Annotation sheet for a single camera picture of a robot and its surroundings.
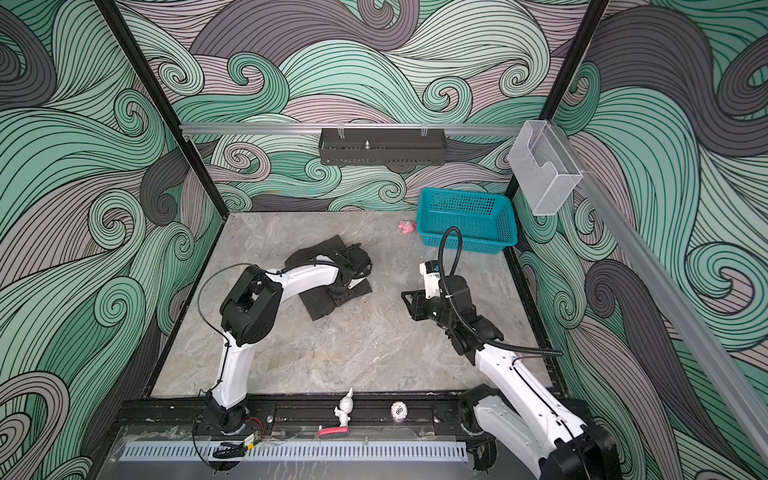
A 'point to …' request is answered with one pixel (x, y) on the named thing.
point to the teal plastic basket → (487, 222)
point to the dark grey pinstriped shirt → (319, 300)
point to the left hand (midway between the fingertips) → (335, 291)
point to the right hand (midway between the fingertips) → (407, 294)
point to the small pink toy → (407, 226)
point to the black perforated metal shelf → (382, 146)
